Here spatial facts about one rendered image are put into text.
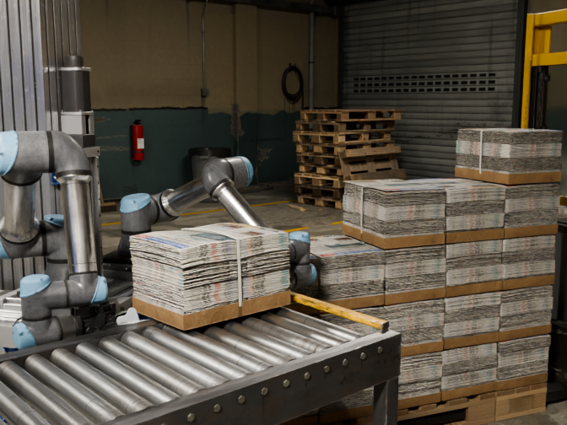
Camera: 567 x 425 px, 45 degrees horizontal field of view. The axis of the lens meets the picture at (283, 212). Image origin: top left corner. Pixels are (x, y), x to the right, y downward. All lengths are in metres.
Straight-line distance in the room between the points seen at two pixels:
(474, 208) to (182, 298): 1.50
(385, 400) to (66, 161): 1.07
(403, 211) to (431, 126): 7.94
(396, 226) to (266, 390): 1.33
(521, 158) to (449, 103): 7.41
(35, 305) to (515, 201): 2.01
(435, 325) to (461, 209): 0.50
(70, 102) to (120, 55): 7.11
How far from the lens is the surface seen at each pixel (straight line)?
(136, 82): 9.71
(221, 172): 2.42
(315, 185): 9.27
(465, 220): 2.93
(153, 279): 1.98
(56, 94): 2.55
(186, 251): 1.82
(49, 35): 2.52
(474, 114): 10.23
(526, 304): 3.24
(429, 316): 2.93
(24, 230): 2.21
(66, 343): 1.87
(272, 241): 1.99
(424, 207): 2.82
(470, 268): 3.00
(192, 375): 1.64
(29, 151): 1.93
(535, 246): 3.20
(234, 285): 1.94
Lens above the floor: 1.41
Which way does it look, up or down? 9 degrees down
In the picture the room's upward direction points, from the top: straight up
